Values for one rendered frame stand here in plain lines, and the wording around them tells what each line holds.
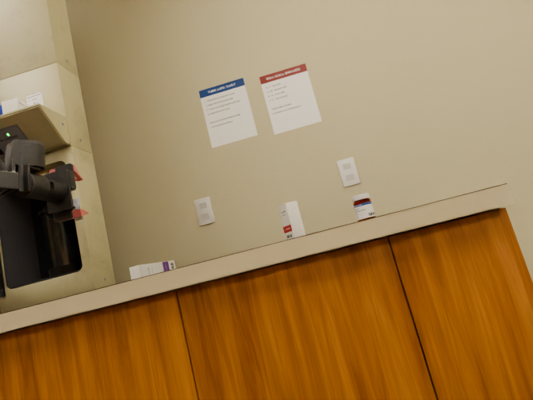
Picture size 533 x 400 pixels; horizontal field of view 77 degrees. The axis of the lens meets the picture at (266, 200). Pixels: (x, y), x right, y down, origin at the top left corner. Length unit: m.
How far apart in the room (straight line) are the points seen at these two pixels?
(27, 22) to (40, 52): 0.13
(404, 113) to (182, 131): 0.96
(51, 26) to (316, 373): 1.34
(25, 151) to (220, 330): 0.57
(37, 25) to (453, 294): 1.48
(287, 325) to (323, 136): 0.93
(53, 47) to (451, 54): 1.52
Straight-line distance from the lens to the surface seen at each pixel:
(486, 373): 0.80
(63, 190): 0.95
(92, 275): 1.17
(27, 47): 1.50
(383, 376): 0.75
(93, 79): 1.88
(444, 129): 1.57
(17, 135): 1.29
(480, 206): 0.74
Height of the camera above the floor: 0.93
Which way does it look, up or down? 9 degrees up
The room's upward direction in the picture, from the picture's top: 14 degrees counter-clockwise
